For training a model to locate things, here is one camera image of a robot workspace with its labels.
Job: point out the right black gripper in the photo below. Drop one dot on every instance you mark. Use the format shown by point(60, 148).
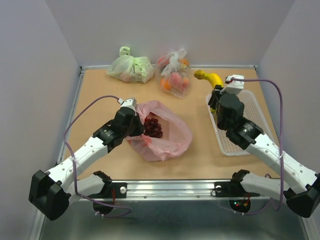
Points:
point(217, 94)

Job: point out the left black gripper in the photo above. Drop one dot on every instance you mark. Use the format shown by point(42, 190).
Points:
point(140, 129)

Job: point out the dark red grape bunch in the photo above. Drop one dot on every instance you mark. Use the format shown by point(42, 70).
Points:
point(153, 128)

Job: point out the yellow banana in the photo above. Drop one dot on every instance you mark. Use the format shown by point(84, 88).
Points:
point(212, 77)

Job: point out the pink plastic bag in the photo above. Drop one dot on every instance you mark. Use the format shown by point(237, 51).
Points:
point(177, 136)

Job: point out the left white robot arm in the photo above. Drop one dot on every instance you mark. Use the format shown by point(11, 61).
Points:
point(66, 173)

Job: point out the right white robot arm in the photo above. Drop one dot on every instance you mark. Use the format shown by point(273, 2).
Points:
point(298, 186)

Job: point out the green plastic bag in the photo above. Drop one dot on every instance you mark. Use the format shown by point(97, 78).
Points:
point(130, 69)

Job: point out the clear plastic fruit bag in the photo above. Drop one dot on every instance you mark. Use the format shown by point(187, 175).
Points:
point(173, 72)

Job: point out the white plastic basket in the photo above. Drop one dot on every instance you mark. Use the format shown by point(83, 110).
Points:
point(253, 112)

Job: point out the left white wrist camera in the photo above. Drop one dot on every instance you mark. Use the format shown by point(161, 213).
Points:
point(128, 103)

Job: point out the aluminium front rail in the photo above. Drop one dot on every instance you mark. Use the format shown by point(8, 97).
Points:
point(170, 188)

